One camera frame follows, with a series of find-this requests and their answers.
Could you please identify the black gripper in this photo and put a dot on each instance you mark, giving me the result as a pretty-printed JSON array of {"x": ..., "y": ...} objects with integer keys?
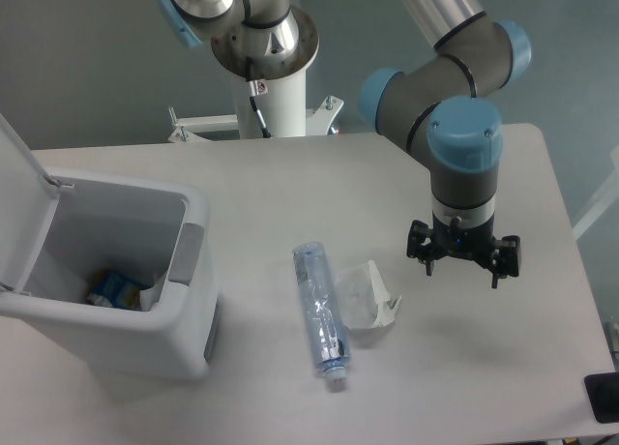
[{"x": 465, "y": 234}]

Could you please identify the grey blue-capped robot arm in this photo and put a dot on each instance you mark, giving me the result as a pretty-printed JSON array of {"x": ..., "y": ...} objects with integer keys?
[{"x": 439, "y": 114}]

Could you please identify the white robot pedestal with base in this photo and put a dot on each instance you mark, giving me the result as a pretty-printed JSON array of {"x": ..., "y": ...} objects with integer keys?
[{"x": 267, "y": 71}]

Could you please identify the black device at table edge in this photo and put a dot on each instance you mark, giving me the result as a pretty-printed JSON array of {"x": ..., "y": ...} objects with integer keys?
[{"x": 602, "y": 391}]

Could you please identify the white frame at right edge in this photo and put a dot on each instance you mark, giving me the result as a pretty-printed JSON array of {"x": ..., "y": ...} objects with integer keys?
[{"x": 601, "y": 199}]

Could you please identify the white trash can lid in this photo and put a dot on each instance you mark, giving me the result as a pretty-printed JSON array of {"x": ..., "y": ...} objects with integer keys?
[{"x": 29, "y": 199}]

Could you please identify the blue yellow carton in bin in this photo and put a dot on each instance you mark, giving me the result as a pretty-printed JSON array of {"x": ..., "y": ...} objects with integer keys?
[{"x": 112, "y": 289}]

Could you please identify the white plastic trash can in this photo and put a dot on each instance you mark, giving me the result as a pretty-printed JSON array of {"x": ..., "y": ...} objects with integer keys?
[{"x": 115, "y": 269}]

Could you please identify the crushed clear plastic bottle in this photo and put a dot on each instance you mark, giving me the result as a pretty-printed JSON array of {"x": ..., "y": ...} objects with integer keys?
[{"x": 328, "y": 342}]

